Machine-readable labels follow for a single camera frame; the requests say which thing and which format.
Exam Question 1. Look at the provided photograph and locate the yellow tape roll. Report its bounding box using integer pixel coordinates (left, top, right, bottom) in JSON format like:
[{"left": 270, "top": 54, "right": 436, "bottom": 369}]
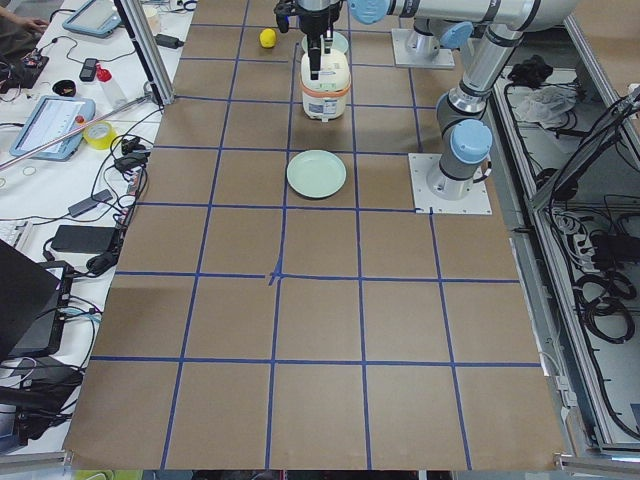
[{"left": 82, "top": 121, "right": 117, "bottom": 150}]

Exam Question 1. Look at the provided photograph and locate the black power adapter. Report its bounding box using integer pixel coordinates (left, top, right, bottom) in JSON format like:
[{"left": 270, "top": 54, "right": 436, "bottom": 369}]
[{"left": 154, "top": 33, "right": 184, "bottom": 49}]

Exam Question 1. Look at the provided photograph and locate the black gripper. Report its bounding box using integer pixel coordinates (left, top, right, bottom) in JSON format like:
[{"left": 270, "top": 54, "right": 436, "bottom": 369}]
[{"left": 295, "top": 0, "right": 341, "bottom": 80}]

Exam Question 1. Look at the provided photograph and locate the metal rod stand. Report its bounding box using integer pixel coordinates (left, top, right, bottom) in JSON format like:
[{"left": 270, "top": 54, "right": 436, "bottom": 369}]
[{"left": 1, "top": 92, "right": 155, "bottom": 171}]

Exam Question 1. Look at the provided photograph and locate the white rice cooker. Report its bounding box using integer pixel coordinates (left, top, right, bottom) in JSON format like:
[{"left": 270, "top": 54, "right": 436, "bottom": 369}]
[{"left": 300, "top": 49, "right": 351, "bottom": 122}]

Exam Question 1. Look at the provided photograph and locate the black power brick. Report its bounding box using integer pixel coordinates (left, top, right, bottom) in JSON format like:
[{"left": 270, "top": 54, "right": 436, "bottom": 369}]
[{"left": 51, "top": 225, "right": 117, "bottom": 254}]

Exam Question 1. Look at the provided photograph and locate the black phone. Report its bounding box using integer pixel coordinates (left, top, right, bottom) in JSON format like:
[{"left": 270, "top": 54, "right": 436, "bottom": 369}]
[{"left": 79, "top": 58, "right": 98, "bottom": 82}]

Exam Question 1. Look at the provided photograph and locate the blue teach pendant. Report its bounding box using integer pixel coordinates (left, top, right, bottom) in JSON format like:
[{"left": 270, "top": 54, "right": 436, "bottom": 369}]
[
  {"left": 9, "top": 95, "right": 96, "bottom": 156},
  {"left": 62, "top": 0, "right": 121, "bottom": 38}
]

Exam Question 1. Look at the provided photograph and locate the aluminium frame post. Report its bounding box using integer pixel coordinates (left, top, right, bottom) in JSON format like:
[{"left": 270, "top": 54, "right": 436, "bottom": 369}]
[{"left": 114, "top": 0, "right": 175, "bottom": 107}]

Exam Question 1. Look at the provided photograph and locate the yellow toy lemon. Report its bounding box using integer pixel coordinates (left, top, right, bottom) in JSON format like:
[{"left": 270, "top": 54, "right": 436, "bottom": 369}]
[{"left": 259, "top": 28, "right": 277, "bottom": 49}]

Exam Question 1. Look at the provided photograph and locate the green plate near lemon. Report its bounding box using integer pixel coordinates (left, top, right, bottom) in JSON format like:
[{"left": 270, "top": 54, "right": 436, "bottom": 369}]
[{"left": 300, "top": 30, "right": 350, "bottom": 53}]

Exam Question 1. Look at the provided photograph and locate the green plate far side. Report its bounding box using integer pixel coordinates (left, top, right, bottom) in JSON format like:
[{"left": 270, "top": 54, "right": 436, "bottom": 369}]
[{"left": 286, "top": 150, "right": 347, "bottom": 199}]

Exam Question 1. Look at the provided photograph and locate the black laptop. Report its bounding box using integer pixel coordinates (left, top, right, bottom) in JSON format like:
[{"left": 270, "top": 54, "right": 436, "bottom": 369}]
[{"left": 1, "top": 242, "right": 72, "bottom": 361}]

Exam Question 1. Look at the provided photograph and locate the red cap squeeze bottle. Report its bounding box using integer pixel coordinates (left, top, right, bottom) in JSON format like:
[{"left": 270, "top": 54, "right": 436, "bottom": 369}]
[{"left": 96, "top": 63, "right": 128, "bottom": 108}]

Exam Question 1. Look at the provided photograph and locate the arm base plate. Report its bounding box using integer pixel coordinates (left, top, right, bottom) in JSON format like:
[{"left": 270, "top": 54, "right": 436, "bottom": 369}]
[
  {"left": 408, "top": 153, "right": 492, "bottom": 215},
  {"left": 391, "top": 28, "right": 455, "bottom": 70}
]

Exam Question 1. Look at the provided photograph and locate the white plastic cup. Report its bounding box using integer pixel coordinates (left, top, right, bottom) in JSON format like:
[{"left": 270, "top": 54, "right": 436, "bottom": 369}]
[{"left": 143, "top": 5, "right": 161, "bottom": 35}]

